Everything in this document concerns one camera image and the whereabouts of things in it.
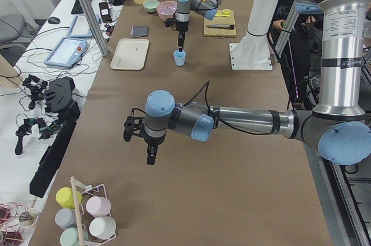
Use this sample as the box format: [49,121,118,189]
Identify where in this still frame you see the white cup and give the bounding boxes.
[89,216,117,240]

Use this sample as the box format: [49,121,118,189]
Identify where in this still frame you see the aluminium frame post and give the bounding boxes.
[79,0,108,57]

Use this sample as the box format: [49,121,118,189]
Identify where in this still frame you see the yellow cup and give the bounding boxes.
[55,187,74,209]

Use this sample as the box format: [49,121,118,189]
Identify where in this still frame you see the pink bowl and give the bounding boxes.
[157,1,177,21]

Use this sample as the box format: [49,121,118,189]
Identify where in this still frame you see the far teach pendant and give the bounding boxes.
[67,15,93,39]

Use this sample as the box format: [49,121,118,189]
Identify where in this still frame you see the blue plastic cup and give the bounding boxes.
[173,50,186,66]

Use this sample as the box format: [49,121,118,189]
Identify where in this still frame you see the wooden rack handle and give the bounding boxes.
[70,176,85,246]

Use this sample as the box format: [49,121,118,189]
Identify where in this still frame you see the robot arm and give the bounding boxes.
[140,0,370,165]
[174,0,221,52]

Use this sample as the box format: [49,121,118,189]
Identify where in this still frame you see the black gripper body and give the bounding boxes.
[143,130,166,149]
[176,21,189,34]

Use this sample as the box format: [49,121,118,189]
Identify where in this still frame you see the black computer mouse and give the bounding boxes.
[48,16,60,24]

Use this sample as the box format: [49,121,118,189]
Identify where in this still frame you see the clear ice cubes pile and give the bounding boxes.
[158,1,177,15]

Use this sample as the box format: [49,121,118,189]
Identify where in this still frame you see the pink cup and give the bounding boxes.
[86,196,111,218]

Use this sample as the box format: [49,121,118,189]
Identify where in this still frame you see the wooden cutting board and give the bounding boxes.
[203,10,237,38]

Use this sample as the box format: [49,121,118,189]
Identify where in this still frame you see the black keyboard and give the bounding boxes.
[71,0,96,15]

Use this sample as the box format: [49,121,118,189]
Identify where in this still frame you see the beige plastic tray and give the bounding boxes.
[110,38,150,70]

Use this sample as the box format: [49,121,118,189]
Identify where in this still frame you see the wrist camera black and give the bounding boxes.
[123,107,145,142]
[165,18,177,30]

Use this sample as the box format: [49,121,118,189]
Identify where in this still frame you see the near teach pendant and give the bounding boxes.
[44,37,88,68]

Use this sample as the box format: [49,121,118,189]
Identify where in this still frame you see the white wire cup rack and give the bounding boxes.
[70,176,117,245]

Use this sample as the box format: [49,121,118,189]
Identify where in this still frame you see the dark grey folded cloth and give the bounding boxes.
[130,26,149,38]

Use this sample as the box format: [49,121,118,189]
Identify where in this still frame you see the black camera rig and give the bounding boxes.
[30,77,80,198]

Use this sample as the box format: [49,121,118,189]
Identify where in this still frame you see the grey cup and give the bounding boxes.
[54,208,77,230]

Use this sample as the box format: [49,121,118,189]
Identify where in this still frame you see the black handled knife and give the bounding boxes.
[206,24,235,30]

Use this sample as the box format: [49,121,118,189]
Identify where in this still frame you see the teach pendant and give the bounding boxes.
[44,37,88,68]
[67,15,93,39]

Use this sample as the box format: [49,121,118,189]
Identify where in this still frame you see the white camera pillar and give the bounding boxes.
[230,0,278,70]

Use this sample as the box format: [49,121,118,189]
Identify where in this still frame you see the light green cup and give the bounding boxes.
[60,227,80,246]

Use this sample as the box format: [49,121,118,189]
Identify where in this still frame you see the yellow plastic knife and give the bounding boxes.
[215,13,231,17]

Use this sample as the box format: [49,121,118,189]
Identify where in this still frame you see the green bowl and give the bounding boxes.
[143,0,160,13]

